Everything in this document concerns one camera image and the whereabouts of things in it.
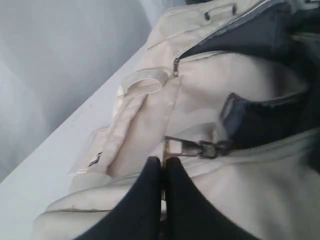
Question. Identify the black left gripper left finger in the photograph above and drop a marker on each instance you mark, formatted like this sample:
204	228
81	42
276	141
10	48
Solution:
137	216

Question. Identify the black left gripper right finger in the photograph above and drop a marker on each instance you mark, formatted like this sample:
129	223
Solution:
190	216

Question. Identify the cream canvas duffel bag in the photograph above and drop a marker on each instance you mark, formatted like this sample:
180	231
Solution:
243	71

